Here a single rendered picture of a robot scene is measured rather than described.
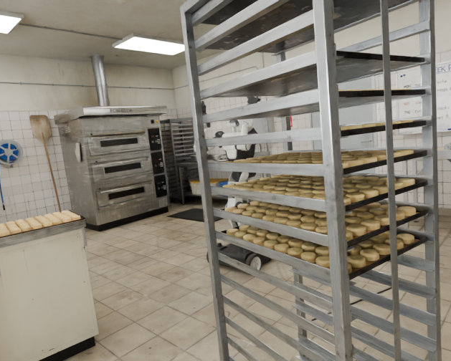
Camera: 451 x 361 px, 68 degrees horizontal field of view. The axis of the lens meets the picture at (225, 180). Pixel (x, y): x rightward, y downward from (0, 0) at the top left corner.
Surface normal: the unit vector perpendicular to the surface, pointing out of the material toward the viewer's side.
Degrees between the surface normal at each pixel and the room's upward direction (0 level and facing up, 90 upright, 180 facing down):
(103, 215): 90
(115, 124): 90
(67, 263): 90
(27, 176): 90
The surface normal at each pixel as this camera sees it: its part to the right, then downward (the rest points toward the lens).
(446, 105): -0.69, 0.17
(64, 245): 0.63, 0.04
